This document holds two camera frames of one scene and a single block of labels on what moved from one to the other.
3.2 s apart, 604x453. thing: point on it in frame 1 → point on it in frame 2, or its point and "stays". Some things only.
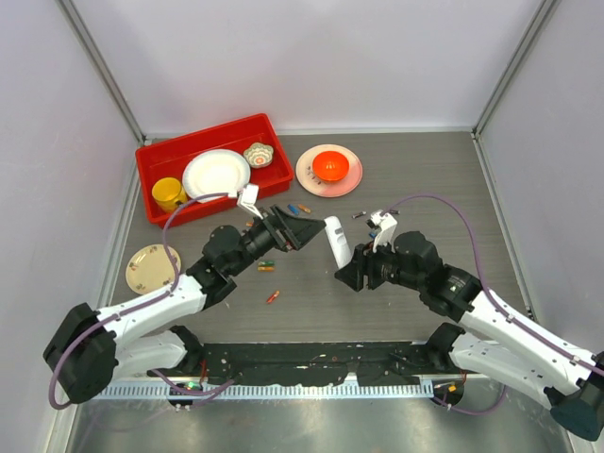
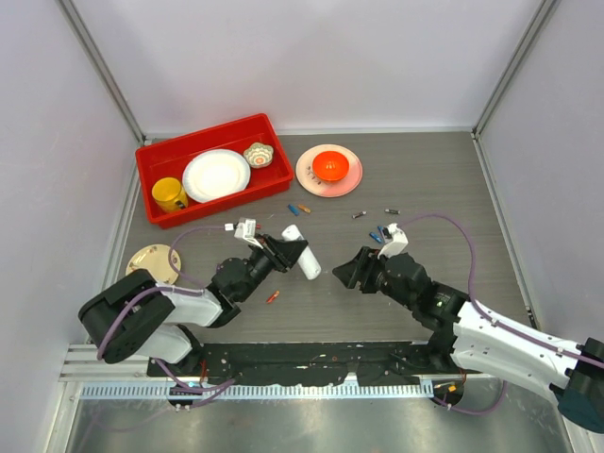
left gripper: (290, 232) → (283, 254)
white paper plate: (213, 172) stays
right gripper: (362, 263) stays
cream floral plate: (150, 270) stays
